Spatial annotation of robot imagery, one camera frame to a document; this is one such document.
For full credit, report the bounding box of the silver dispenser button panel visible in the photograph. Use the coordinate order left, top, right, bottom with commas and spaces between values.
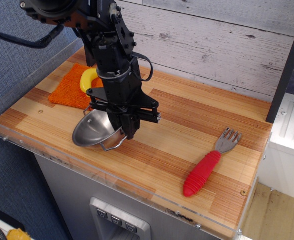
89, 197, 151, 240

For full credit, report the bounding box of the red handled metal spatula fork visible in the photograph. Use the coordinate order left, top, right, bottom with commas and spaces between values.
183, 128, 242, 197

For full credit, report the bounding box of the silver toy fridge cabinet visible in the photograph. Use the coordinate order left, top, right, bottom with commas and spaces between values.
33, 152, 217, 240

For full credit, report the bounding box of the clear acrylic table guard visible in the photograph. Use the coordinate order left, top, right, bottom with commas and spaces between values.
0, 50, 271, 240

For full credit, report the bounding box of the orange knitted cloth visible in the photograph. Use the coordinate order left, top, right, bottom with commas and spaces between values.
48, 63, 103, 110

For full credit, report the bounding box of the dark left vertical post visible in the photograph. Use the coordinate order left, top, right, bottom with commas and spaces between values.
84, 44, 96, 67

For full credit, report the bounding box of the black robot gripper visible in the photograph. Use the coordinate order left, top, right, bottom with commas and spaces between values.
86, 57, 161, 140

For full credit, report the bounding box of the yellow toy banana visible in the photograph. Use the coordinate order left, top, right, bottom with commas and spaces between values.
79, 68, 99, 93

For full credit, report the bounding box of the dark right vertical post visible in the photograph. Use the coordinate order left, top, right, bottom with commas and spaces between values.
265, 40, 294, 124

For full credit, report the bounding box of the silver metal bowl with handles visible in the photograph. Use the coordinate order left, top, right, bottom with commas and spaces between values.
72, 110, 127, 152

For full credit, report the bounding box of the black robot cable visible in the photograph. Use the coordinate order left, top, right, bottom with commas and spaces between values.
0, 22, 153, 83

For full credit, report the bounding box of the white ridged side unit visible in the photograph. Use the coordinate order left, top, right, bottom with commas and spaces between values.
258, 93, 294, 198

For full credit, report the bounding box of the dark vertical post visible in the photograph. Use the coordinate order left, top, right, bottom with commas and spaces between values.
265, 40, 294, 124
84, 44, 96, 67

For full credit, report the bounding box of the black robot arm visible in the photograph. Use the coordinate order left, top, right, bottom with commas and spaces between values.
20, 0, 160, 139

